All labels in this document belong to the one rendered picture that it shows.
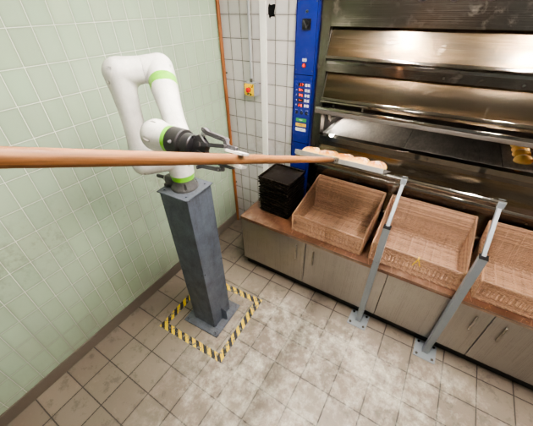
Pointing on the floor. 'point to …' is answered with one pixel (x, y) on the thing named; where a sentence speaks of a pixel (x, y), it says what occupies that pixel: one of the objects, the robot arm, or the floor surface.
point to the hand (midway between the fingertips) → (235, 158)
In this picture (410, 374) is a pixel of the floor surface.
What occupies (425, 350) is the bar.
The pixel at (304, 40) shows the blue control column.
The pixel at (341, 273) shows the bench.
